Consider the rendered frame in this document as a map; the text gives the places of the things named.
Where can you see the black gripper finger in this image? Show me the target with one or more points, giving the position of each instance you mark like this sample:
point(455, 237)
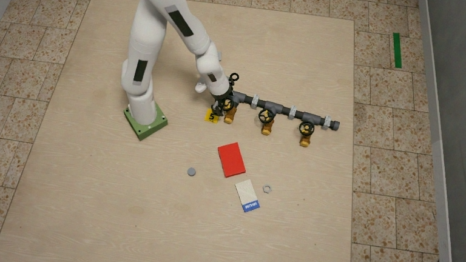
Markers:
point(215, 108)
point(232, 83)

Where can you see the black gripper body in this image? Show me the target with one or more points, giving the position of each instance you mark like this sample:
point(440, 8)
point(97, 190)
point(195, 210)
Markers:
point(219, 98)

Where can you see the grey pipe manifold with three valves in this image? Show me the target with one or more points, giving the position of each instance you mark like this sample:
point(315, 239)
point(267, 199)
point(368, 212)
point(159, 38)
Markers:
point(272, 109)

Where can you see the grey round disc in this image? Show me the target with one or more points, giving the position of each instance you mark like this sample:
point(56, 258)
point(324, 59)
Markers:
point(191, 171)

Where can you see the red flat rectangular block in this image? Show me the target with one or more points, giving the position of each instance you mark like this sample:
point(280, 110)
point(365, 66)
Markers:
point(231, 160)

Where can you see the yellow square tag with number 5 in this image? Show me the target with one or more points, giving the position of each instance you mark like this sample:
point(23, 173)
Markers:
point(210, 117)

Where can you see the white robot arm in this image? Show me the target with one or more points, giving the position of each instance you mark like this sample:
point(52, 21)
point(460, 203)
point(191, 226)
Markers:
point(146, 38)

